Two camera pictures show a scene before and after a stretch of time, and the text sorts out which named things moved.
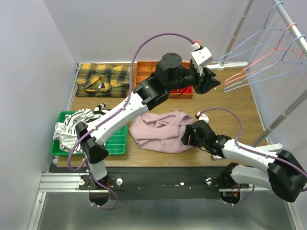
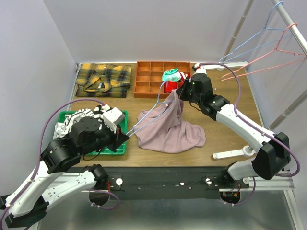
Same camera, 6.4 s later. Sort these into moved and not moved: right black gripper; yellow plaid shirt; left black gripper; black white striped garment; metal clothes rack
Moved: left black gripper; right black gripper
Not moved: black white striped garment; yellow plaid shirt; metal clothes rack
